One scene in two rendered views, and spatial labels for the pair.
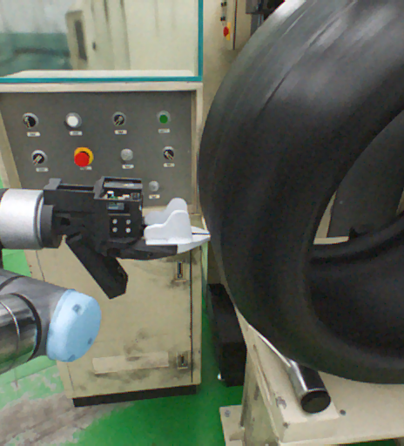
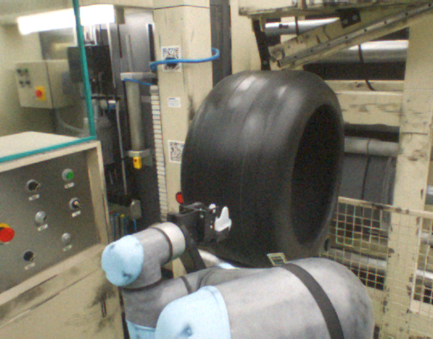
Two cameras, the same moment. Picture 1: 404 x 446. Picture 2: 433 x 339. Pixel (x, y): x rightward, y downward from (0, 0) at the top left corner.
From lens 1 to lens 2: 0.70 m
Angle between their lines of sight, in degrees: 46
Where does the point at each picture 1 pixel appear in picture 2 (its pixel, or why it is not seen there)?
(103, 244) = (204, 239)
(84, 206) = (194, 220)
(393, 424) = not seen: hidden behind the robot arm
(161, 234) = (220, 223)
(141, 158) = (53, 215)
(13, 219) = (176, 238)
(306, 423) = not seen: hidden behind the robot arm
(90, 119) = (6, 194)
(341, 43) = (280, 120)
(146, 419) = not seen: outside the picture
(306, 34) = (264, 118)
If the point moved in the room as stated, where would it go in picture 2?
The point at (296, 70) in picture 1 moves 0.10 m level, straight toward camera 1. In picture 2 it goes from (269, 131) to (301, 137)
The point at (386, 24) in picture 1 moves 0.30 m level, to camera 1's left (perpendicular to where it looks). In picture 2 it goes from (289, 113) to (203, 136)
